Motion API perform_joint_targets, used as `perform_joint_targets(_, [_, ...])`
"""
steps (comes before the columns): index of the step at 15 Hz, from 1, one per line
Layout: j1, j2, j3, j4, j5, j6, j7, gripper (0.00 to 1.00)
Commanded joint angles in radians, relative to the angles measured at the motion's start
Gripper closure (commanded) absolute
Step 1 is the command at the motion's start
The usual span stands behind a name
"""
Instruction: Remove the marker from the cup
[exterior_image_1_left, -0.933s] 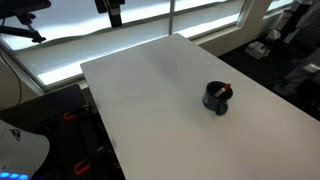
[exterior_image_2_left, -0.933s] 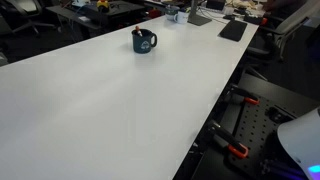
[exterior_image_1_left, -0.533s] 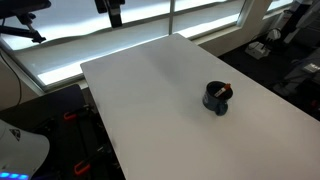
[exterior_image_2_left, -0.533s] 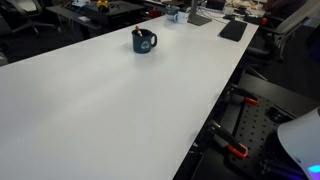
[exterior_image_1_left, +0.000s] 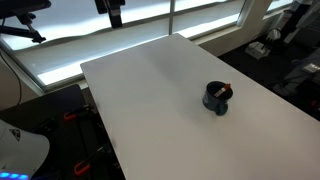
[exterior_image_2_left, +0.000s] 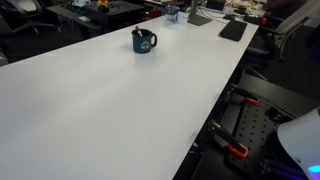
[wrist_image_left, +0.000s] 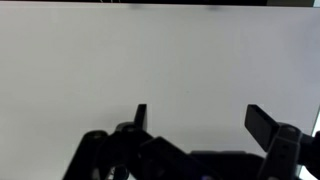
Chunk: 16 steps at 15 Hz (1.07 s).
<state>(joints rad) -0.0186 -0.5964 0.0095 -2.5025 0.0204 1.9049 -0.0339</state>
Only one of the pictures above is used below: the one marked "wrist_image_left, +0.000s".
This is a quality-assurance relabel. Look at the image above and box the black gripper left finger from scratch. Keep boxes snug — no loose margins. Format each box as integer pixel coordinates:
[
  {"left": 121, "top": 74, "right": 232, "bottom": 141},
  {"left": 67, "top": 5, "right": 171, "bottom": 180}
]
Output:
[{"left": 62, "top": 103, "right": 214, "bottom": 180}]

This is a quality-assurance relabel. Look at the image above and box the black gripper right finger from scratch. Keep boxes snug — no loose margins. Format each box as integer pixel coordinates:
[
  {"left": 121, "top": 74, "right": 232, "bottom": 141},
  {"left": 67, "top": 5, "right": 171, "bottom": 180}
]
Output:
[{"left": 244, "top": 104, "right": 320, "bottom": 180}]

